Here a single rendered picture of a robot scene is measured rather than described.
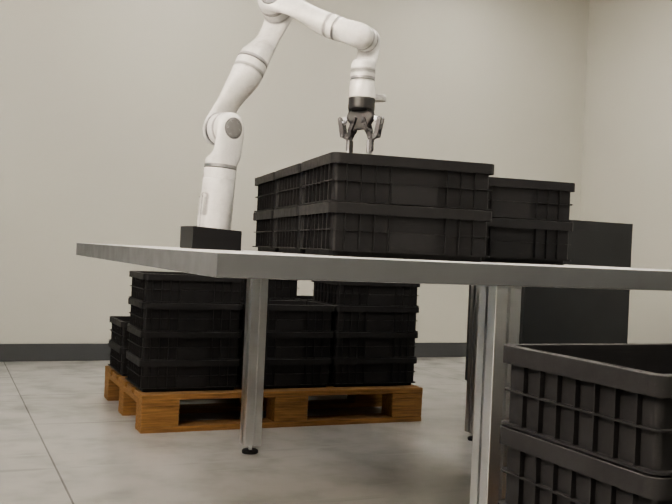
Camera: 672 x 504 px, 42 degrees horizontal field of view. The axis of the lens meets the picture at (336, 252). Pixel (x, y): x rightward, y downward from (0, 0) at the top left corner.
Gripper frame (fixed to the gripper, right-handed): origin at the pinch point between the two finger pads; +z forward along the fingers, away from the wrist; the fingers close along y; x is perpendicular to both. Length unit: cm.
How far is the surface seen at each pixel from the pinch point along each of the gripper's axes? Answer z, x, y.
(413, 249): 28, -37, 34
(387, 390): 87, 115, -40
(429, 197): 16, -35, 36
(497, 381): 53, -57, 61
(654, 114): -72, 408, 16
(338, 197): 17, -49, 20
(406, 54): -106, 329, -135
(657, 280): 32, -33, 86
